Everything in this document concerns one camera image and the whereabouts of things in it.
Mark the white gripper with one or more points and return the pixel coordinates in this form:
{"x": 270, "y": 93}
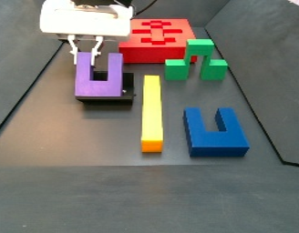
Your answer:
{"x": 66, "y": 19}

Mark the purple U block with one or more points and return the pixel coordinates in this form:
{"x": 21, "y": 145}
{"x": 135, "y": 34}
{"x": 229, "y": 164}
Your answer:
{"x": 88, "y": 88}

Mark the red board with slots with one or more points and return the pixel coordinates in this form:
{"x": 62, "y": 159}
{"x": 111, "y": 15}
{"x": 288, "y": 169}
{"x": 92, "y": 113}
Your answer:
{"x": 157, "y": 40}

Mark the black angle fixture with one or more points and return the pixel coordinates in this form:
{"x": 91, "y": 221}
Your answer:
{"x": 126, "y": 99}

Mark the yellow long bar block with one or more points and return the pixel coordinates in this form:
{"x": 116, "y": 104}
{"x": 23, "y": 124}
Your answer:
{"x": 153, "y": 116}

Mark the green arch block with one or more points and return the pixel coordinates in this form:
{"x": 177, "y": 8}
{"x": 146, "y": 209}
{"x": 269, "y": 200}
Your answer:
{"x": 213, "y": 68}

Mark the blue U block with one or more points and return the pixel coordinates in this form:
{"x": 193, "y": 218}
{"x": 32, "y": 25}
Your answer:
{"x": 226, "y": 142}

